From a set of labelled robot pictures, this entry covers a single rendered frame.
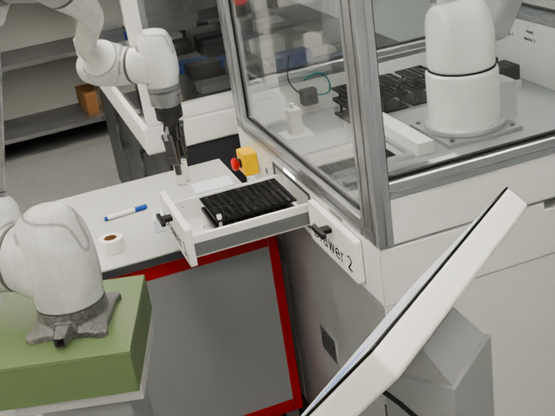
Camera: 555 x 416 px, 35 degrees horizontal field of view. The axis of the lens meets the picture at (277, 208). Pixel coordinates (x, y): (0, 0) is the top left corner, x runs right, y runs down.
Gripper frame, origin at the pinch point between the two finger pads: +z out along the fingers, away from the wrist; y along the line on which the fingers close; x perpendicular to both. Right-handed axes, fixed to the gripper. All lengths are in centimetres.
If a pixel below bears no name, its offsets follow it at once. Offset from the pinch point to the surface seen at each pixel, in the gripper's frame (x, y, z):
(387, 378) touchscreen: -73, -127, -21
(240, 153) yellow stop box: -12.2, 19.6, 2.8
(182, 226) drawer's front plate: -10.8, -33.5, 1.2
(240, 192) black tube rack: -19.0, -8.0, 3.9
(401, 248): -67, -49, 2
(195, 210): -5.3, -8.9, 8.0
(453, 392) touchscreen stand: -80, -110, -6
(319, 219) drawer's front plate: -44, -27, 4
